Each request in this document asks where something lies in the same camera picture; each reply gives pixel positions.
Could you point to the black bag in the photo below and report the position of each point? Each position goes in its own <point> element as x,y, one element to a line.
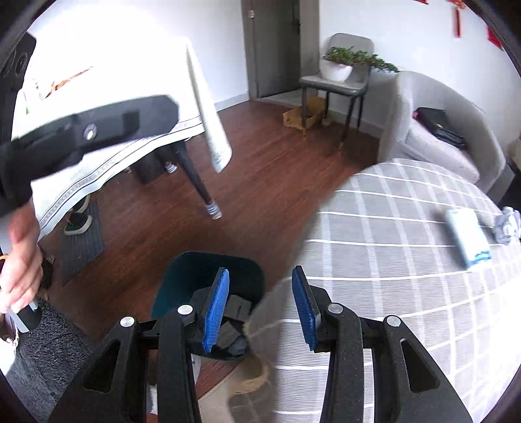
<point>437,124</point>

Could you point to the dark green trash bin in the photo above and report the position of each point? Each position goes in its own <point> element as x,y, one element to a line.
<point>179,276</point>

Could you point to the red knot wall ornament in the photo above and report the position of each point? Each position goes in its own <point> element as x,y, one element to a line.
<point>457,20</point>

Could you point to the person's left hand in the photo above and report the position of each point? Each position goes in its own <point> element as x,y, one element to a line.
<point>22,264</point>

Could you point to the flat cardboard box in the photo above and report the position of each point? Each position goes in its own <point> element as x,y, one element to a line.
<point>295,116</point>

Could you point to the round table with checked cloth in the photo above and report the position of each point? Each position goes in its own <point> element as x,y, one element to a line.
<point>386,305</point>

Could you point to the red hanging scroll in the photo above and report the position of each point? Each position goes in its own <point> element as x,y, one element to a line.
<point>494,36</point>

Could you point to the dark grey textured cloth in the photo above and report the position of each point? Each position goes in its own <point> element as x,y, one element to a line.
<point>49,358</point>

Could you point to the grey door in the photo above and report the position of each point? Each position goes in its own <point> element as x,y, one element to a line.
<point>276,49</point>

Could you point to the blue white paper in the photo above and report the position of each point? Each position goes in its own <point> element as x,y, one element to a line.
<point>508,225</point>

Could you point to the dark grey striped floor mat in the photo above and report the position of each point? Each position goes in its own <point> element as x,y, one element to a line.
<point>83,256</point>

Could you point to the potted plant in white pot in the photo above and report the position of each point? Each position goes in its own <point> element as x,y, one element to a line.
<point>338,71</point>

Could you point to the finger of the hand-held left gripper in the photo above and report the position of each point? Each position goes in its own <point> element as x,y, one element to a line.
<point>110,122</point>

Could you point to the white blue tissue packet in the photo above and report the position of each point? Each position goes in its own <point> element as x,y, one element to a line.
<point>466,236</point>

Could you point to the black box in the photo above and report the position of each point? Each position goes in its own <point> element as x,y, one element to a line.
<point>147,166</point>

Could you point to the dark green shoe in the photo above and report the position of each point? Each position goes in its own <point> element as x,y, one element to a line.
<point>81,204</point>
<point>77,225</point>

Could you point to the grey dining chair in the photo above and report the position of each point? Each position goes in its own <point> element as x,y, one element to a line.
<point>350,42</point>

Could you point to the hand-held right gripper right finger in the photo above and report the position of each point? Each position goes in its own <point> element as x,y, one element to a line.
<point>303,309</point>

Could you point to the grey armchair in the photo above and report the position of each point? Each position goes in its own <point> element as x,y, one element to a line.
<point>431,146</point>

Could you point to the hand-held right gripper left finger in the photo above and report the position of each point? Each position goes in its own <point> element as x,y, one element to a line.
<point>215,309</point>

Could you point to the table with white cloth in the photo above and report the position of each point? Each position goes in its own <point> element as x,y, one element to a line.
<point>203,122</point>

